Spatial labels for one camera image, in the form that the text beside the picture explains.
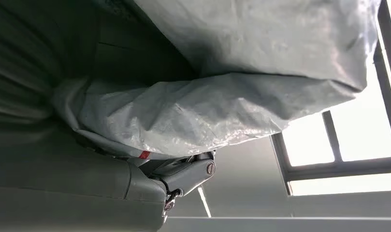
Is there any ceiling light strip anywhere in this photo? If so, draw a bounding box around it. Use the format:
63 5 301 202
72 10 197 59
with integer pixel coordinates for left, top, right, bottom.
197 186 213 218

